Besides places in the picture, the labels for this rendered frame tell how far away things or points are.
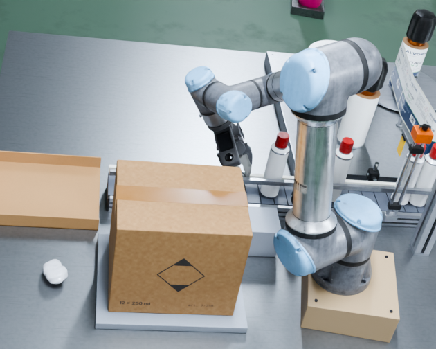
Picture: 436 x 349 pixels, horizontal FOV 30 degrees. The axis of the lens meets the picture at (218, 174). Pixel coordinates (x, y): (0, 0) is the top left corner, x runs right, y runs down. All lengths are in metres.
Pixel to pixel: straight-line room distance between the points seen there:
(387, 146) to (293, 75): 1.02
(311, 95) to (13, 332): 0.87
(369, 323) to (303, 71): 0.70
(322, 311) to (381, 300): 0.15
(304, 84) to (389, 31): 3.66
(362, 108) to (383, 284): 0.62
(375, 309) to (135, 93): 1.12
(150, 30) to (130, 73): 1.95
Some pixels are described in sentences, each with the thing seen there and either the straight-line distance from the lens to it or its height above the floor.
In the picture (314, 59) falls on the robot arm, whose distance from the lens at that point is 1.63.
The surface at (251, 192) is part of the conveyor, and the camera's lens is 2.30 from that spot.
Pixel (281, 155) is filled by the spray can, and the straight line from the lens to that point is 2.20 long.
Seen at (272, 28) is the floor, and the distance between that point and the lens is 4.97.
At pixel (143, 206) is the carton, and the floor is 1.12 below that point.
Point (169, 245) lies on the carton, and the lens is 1.81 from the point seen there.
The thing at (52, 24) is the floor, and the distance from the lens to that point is 4.70.
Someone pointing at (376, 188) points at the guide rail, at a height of 0.96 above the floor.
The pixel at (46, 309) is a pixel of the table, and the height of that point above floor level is 0.83.
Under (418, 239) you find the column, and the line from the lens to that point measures 2.32.
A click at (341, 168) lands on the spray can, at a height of 1.01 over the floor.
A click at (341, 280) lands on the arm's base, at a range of 2.01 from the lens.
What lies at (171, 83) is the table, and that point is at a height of 0.83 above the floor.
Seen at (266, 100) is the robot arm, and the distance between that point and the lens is 2.04.
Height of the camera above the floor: 2.34
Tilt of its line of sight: 39 degrees down
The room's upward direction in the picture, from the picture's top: 11 degrees clockwise
